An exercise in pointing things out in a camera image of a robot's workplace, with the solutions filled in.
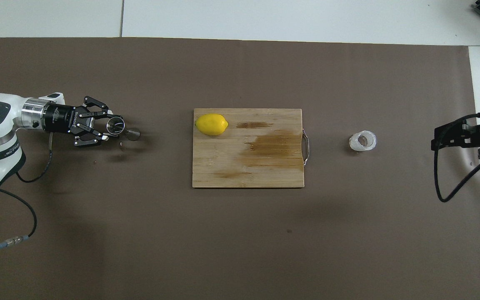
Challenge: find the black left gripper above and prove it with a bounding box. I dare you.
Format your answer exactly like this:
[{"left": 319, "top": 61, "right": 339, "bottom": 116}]
[{"left": 42, "top": 96, "right": 124, "bottom": 148}]

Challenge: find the steel jigger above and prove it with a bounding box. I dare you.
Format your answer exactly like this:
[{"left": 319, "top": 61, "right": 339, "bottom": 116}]
[{"left": 106, "top": 117, "right": 141, "bottom": 141}]

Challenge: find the yellow lemon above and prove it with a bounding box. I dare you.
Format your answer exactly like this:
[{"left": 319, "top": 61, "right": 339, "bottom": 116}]
[{"left": 195, "top": 113, "right": 229, "bottom": 136}]

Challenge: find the wooden cutting board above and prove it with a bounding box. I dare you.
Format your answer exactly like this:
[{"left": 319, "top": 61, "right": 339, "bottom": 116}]
[{"left": 192, "top": 108, "right": 310, "bottom": 189}]

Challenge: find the brown table mat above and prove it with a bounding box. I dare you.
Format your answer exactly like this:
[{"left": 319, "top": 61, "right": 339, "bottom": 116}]
[{"left": 0, "top": 37, "right": 480, "bottom": 300}]

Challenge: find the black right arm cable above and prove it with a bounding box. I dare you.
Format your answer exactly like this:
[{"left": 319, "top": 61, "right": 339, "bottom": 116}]
[{"left": 433, "top": 112, "right": 480, "bottom": 203}]

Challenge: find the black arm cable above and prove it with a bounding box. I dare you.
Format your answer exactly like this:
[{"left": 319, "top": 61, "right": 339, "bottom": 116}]
[
  {"left": 0, "top": 132, "right": 55, "bottom": 300},
  {"left": 433, "top": 112, "right": 480, "bottom": 203}
]

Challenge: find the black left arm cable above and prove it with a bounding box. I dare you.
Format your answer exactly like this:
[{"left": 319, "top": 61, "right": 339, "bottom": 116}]
[{"left": 0, "top": 132, "right": 55, "bottom": 300}]

